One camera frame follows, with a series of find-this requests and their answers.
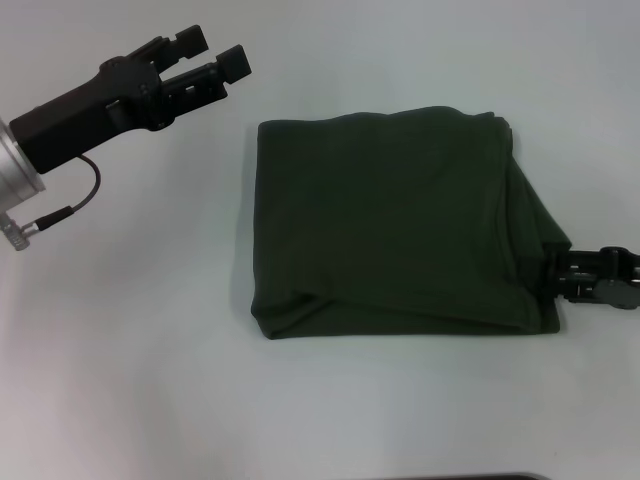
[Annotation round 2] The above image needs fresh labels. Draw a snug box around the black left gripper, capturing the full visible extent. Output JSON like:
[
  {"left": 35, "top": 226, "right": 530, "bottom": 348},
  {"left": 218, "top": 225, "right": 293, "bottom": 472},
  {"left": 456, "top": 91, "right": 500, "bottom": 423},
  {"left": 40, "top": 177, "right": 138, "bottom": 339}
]
[{"left": 8, "top": 24, "right": 252, "bottom": 176}]

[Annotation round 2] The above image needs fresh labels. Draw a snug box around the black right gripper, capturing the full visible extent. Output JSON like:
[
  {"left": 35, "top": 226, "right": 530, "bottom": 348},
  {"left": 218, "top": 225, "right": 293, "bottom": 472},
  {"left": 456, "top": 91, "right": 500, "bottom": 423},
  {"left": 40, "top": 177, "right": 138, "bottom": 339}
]
[{"left": 546, "top": 245, "right": 640, "bottom": 312}]

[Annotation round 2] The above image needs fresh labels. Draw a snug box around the dark green FREE T-shirt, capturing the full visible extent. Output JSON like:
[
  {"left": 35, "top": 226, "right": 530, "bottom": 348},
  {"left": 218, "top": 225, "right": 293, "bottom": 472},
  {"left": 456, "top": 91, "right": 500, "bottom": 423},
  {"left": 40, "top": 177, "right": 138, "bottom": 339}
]
[{"left": 248, "top": 104, "right": 574, "bottom": 344}]

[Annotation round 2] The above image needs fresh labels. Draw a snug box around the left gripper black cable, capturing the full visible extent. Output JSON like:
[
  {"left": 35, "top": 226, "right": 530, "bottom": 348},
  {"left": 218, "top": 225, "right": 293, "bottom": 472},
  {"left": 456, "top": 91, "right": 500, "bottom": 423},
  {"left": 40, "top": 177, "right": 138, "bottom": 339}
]
[{"left": 0, "top": 153, "right": 103, "bottom": 253}]

